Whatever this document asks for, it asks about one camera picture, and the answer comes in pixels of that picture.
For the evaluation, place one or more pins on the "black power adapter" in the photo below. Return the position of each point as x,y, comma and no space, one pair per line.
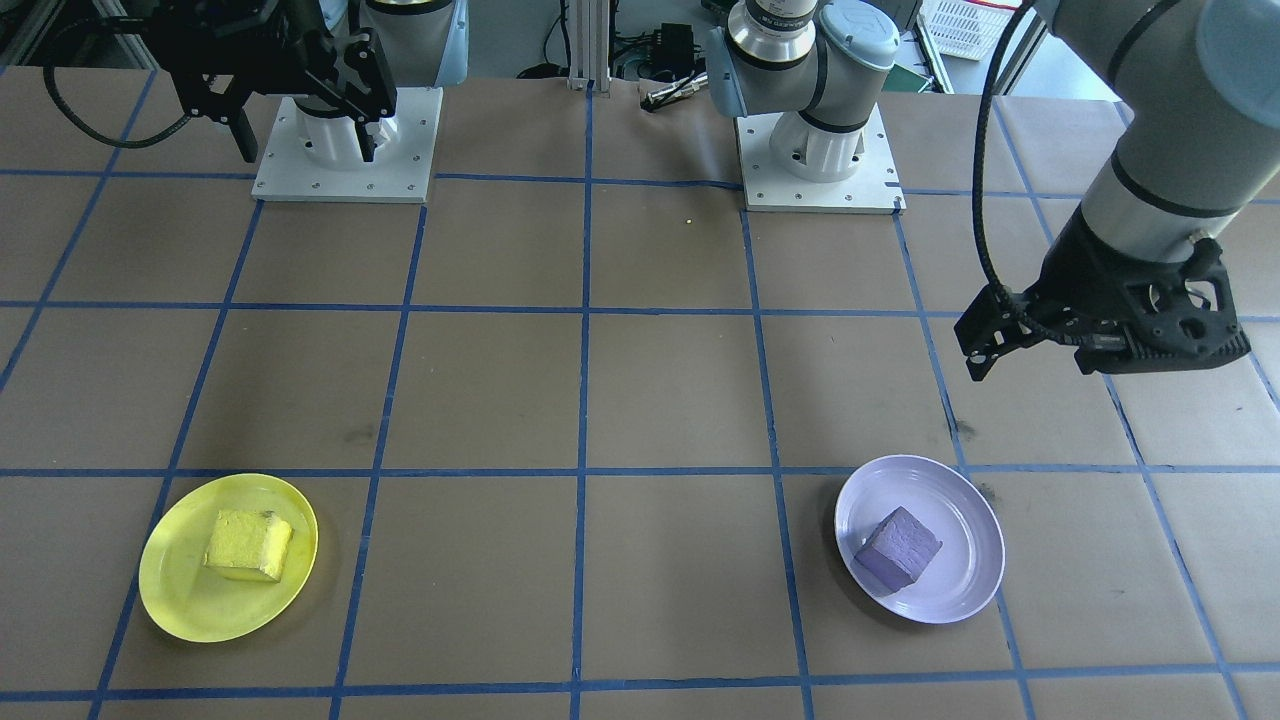
675,45

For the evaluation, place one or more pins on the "purple foam block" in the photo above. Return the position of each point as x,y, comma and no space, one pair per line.
895,550

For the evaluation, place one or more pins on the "yellow foam block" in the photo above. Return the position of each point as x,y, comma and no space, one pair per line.
245,545

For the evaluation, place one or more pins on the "silver metal tool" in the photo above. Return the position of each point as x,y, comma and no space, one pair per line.
675,92

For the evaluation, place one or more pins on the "green box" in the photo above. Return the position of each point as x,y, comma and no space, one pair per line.
905,78

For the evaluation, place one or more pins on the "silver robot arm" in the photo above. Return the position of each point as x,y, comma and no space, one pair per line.
1160,200
415,45

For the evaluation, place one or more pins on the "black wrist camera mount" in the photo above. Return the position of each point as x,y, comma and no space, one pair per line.
355,75
1190,330

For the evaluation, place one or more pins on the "purple plate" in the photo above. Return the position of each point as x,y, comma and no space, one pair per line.
960,560

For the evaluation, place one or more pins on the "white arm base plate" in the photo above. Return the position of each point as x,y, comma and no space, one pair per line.
770,190
400,170

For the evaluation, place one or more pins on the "white plastic basket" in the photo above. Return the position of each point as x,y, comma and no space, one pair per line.
960,25

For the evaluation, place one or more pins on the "yellow plate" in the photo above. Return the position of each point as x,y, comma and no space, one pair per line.
190,590

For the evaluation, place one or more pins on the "metal bar frame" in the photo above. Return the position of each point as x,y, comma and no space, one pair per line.
590,60

